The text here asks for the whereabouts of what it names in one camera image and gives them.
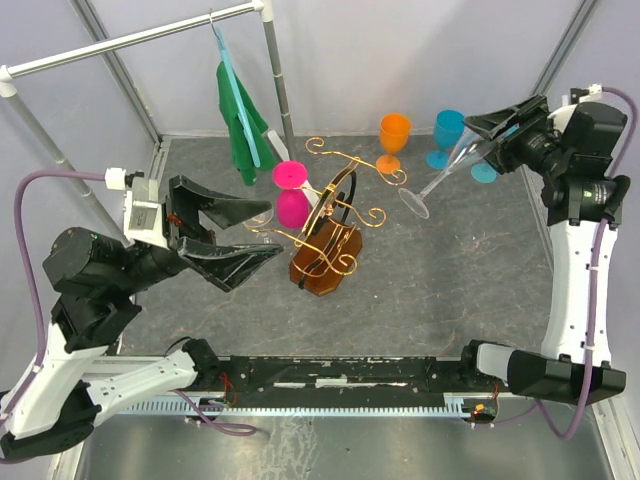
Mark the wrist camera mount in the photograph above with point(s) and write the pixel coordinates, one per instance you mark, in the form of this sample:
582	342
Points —
575	96
143	221

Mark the gold wire wine glass rack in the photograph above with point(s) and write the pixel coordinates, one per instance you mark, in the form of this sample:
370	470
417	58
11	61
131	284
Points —
326	247

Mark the clear wine glass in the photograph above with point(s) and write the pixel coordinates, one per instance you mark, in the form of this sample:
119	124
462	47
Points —
469	150
261	226

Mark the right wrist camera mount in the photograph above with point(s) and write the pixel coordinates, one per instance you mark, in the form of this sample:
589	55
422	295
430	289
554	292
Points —
575	96

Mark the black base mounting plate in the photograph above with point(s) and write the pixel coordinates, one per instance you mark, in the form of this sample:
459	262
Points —
320	383

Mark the light blue clothes hanger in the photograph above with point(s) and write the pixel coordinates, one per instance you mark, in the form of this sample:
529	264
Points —
242	114

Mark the clear wine glass left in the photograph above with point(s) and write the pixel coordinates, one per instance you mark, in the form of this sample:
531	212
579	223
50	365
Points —
261	226

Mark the clear wine glass front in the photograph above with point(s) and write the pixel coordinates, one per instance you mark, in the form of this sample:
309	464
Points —
469	150

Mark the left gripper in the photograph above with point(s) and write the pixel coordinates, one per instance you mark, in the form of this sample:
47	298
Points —
233	264

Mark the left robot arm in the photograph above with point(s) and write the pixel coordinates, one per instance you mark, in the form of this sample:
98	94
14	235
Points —
54	407

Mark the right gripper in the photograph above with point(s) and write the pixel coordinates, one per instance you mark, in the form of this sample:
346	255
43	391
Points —
493	124

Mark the blue wine glass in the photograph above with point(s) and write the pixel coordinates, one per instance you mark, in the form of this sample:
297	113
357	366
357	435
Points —
483	173
448	129

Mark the orange wine glass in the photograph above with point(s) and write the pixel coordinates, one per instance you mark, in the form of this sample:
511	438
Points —
393	136

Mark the pink wine glass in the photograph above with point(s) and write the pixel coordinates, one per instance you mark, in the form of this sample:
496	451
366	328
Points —
292	207

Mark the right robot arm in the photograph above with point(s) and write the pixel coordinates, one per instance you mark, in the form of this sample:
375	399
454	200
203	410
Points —
571	150

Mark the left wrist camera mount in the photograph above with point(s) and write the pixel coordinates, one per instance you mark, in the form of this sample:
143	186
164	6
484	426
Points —
143	221

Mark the green cloth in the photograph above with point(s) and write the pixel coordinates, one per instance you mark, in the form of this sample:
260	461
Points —
240	151

